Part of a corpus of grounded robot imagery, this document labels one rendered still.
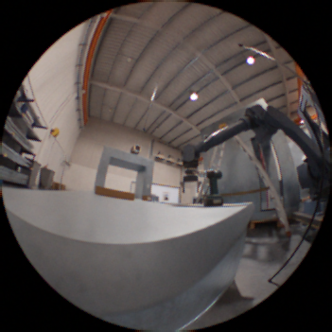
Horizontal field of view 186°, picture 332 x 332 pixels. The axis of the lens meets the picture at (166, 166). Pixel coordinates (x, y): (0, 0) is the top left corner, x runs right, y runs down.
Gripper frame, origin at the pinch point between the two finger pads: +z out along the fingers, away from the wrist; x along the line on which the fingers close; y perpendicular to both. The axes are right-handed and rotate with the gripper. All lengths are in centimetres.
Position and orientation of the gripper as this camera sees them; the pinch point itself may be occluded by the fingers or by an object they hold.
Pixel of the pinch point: (190, 190)
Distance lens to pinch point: 91.0
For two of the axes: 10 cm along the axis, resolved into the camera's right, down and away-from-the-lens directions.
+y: 5.2, 3.1, 8.0
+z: -0.7, 9.4, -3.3
